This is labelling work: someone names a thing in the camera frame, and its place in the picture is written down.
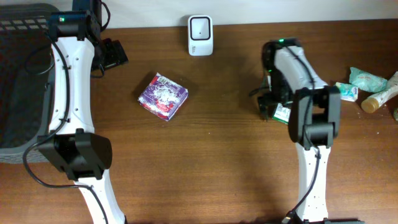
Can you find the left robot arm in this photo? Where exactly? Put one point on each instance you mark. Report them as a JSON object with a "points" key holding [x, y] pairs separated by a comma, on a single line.
{"points": [[71, 144]]}

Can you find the small teal tissue pack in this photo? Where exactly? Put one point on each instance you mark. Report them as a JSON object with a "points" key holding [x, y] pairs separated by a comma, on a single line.
{"points": [[348, 92]]}

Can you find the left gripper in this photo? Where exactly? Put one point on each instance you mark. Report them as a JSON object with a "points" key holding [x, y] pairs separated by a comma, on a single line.
{"points": [[115, 53]]}

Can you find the white barcode scanner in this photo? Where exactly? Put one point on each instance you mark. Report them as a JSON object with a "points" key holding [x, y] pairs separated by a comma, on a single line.
{"points": [[200, 35]]}

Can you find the white leafy cream tube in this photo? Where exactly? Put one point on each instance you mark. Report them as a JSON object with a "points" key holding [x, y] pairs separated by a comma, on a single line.
{"points": [[375, 101]]}

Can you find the green lidded small jar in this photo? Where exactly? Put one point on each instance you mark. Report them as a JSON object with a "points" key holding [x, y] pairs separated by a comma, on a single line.
{"points": [[395, 114]]}

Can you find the grey plastic mesh basket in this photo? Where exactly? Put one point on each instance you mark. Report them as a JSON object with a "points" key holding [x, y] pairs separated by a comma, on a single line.
{"points": [[27, 77]]}

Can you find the purple floral pack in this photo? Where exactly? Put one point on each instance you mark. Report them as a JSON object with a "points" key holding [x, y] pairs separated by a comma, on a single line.
{"points": [[163, 97]]}

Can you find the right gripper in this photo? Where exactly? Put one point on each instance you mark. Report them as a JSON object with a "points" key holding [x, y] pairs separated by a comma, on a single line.
{"points": [[264, 99]]}

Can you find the mint green wipes packet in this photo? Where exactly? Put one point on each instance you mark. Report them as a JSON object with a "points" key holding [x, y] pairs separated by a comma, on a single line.
{"points": [[366, 81]]}

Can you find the green white soap box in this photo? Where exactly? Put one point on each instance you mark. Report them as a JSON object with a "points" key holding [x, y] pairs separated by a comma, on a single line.
{"points": [[281, 114]]}

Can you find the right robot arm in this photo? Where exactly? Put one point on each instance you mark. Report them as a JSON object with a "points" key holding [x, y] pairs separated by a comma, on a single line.
{"points": [[313, 124]]}

